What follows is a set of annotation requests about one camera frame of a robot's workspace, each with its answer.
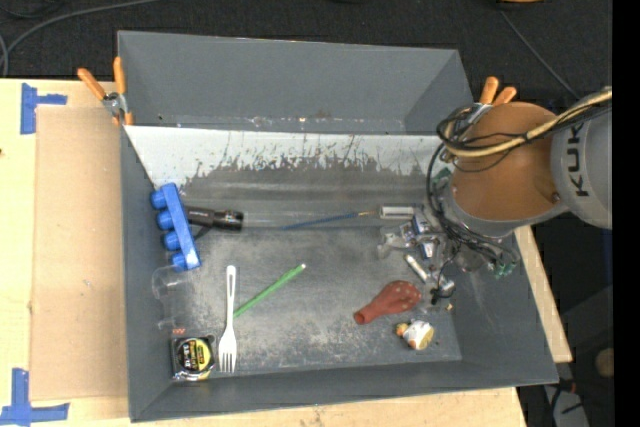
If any yellow and black tape measure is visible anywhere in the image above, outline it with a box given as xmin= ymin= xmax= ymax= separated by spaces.
xmin=170 ymin=335 xmax=218 ymax=383

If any black flashlight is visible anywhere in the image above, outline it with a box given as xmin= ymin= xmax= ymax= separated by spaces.
xmin=183 ymin=205 xmax=245 ymax=233

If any grey metal bin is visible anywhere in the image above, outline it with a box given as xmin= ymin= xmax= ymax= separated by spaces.
xmin=117 ymin=30 xmax=560 ymax=422

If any red-brown spotted balloon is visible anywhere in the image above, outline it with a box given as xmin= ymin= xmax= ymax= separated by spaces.
xmin=353 ymin=279 xmax=423 ymax=326

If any blue rod with white end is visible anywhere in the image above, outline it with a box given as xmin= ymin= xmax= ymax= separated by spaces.
xmin=278 ymin=204 xmax=417 ymax=232

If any blue studded toy block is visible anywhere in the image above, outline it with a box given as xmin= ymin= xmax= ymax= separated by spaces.
xmin=149 ymin=183 xmax=203 ymax=273

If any clear plastic cup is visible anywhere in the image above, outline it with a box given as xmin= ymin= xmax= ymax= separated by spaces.
xmin=151 ymin=263 xmax=187 ymax=332

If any green straw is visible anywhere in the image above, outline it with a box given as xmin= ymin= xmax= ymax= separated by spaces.
xmin=232 ymin=263 xmax=308 ymax=319

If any brown cardboard board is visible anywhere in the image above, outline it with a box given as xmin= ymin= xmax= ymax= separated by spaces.
xmin=28 ymin=104 xmax=132 ymax=402

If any white plastic fork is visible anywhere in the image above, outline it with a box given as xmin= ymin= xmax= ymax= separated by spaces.
xmin=217 ymin=264 xmax=239 ymax=374

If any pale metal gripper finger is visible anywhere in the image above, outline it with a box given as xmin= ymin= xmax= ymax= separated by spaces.
xmin=377 ymin=215 xmax=433 ymax=261
xmin=403 ymin=240 xmax=442 ymax=285

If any white and yellow toy figure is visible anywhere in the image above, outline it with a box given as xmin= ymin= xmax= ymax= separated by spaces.
xmin=394 ymin=318 xmax=436 ymax=351

